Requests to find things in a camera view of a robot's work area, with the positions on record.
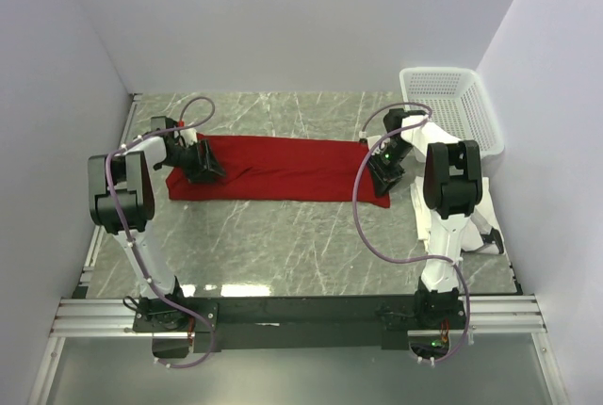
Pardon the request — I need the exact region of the red t-shirt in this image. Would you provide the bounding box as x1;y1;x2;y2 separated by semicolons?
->
166;135;367;203

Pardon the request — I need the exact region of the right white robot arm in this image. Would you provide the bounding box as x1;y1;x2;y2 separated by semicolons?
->
367;107;482;329

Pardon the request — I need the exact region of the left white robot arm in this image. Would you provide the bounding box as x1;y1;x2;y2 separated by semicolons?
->
88;116;226;332

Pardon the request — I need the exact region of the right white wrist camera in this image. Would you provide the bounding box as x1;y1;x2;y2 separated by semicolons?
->
359;131;381;149

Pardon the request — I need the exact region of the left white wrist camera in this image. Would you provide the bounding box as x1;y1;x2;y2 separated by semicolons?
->
175;120;198;147

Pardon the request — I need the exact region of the white perforated plastic basket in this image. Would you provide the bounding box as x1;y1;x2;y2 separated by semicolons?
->
399;67;504;157

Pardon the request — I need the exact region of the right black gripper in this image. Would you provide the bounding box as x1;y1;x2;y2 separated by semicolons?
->
364;140;414;199

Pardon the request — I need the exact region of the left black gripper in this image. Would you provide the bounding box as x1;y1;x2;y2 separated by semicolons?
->
160;138;226;184

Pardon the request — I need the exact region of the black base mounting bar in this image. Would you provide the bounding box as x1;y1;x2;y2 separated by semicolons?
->
122;290;471;367

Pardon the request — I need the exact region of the white printed folded t-shirt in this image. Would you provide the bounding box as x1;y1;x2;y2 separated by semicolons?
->
410;177;505;255

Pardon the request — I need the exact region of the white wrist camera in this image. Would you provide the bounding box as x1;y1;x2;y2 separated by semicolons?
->
175;120;198;147
359;131;381;149

